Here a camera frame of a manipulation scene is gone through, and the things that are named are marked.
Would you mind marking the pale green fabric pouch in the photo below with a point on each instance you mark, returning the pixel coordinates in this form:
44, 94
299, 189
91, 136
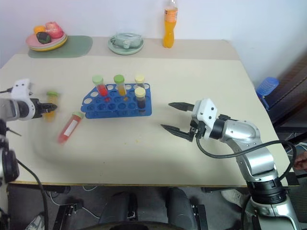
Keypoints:
126, 39

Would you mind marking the pink red toy apple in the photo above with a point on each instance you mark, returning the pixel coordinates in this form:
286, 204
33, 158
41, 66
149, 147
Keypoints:
54, 30

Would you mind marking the person's bare hand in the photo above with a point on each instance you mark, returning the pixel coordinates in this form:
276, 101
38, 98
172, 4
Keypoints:
301, 161

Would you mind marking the black metal stand leg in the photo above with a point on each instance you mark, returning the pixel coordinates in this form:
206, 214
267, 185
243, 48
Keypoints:
68, 215
199, 216

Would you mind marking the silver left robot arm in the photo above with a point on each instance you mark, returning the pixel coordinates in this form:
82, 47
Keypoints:
8, 109

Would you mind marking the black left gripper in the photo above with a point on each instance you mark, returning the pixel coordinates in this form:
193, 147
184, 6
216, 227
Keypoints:
38, 109

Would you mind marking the white sneaker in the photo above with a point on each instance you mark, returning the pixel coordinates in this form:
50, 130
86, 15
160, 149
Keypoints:
233, 197

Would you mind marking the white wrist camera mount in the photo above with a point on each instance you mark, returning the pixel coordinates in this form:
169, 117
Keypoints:
206, 110
21, 87

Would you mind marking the orange tube with green cap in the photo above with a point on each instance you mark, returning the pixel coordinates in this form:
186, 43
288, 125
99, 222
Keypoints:
121, 88

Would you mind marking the blue test tube rack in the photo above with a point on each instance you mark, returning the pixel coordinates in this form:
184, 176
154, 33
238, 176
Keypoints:
115, 105

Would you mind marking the dark brown wooden furniture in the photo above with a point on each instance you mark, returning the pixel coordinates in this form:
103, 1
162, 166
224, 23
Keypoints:
292, 95

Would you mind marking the clear tube with yellow cap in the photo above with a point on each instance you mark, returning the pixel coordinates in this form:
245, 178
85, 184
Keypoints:
139, 79

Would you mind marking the grey sneaker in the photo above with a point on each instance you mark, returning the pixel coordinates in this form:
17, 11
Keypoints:
36, 222

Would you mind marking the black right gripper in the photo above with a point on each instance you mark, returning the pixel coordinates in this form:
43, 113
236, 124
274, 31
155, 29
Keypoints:
199, 130

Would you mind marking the dark tube with yellow cap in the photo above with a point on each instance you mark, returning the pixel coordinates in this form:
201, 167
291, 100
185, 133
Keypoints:
140, 99

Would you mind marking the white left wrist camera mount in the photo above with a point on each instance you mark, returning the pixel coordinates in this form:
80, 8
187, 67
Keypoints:
21, 87

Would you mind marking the blue ribbed plastic container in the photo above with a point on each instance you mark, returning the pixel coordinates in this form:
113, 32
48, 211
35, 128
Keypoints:
267, 86

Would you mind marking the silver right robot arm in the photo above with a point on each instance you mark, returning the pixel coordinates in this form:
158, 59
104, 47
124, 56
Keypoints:
254, 153

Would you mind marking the yellow plate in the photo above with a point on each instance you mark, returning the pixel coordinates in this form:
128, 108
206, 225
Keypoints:
60, 44

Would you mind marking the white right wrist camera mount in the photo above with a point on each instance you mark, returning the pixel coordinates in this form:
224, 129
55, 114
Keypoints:
206, 110

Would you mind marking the dark rounded shape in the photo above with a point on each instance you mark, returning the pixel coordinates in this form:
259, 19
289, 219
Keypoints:
180, 206

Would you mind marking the orange toy fruit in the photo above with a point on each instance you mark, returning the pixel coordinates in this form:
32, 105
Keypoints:
38, 29

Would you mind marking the orange soda bottle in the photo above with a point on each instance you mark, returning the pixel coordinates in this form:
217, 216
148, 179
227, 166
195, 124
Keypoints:
169, 31

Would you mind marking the green placemat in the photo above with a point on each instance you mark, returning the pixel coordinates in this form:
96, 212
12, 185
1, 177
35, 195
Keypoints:
76, 46

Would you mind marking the yellow tube with green cap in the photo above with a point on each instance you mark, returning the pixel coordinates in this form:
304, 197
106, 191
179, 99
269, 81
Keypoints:
51, 95

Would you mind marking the dark green toy fruit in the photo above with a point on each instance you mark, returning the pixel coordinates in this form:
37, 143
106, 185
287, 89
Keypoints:
43, 37

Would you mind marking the labelled red tube green cap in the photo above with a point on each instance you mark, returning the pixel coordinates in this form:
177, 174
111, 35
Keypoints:
69, 127

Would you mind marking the pale green plate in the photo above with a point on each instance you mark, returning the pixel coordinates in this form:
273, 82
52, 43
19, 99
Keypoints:
124, 49

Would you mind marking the stacked plates with fruit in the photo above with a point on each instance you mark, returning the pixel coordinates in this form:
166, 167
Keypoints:
32, 42

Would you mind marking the red tube with green cap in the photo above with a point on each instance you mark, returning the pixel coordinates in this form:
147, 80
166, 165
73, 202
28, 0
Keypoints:
102, 88

